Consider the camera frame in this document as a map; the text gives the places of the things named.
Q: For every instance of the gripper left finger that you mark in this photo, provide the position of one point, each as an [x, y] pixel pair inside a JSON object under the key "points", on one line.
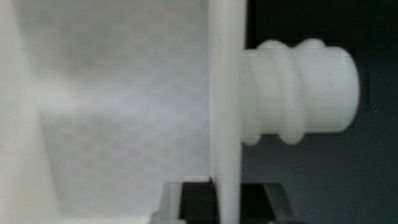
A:
{"points": [[187, 203]]}

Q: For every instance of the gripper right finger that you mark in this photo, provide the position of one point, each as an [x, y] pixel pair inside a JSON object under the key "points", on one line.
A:
{"points": [[265, 208]]}

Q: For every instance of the white cabinet body box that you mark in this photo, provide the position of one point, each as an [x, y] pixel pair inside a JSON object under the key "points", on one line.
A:
{"points": [[137, 98]]}

